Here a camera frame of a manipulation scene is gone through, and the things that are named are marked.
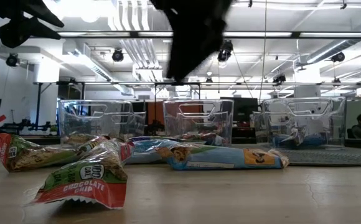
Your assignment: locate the light blue orange granola bar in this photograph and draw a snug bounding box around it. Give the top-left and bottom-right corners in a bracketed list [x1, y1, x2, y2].
[157, 144, 290, 172]

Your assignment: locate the brown gold granola bar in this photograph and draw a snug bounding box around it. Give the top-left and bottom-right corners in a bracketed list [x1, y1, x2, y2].
[76, 134, 111, 157]

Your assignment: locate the thin hanging cable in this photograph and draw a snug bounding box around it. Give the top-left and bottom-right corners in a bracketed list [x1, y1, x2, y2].
[258, 0, 268, 101]

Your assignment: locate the grey round woven placemat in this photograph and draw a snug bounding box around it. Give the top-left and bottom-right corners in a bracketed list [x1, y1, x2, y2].
[260, 145, 361, 167]

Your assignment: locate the black overhead rig beam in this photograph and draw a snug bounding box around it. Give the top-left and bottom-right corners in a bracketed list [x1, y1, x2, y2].
[0, 30, 361, 40]

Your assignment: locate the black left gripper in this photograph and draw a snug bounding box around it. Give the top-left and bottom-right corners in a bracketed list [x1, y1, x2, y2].
[0, 0, 65, 49]

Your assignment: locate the small dark background robot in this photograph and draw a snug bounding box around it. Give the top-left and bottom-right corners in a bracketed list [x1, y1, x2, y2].
[144, 123, 166, 137]

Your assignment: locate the clear plastic bin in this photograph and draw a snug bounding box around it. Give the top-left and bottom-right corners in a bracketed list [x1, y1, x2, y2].
[58, 99, 147, 147]
[260, 96, 347, 149]
[162, 99, 235, 147]

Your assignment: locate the orange panel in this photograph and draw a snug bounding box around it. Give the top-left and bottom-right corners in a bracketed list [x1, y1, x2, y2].
[147, 101, 205, 131]

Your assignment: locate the black background rail frame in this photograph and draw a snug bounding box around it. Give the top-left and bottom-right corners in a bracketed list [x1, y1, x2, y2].
[33, 80, 361, 131]

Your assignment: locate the red chocolate chip granola bar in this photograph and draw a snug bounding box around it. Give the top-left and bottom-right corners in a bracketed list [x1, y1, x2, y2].
[27, 139, 129, 210]

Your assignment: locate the black hanging spotlight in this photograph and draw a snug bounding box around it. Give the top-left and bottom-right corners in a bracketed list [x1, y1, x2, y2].
[273, 73, 288, 85]
[331, 51, 346, 63]
[111, 47, 124, 63]
[5, 52, 21, 68]
[217, 39, 234, 63]

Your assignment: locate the white column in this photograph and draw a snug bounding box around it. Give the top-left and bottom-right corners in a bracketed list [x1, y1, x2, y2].
[293, 67, 322, 99]

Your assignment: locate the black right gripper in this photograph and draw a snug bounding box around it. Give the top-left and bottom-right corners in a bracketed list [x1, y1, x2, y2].
[150, 0, 233, 83]

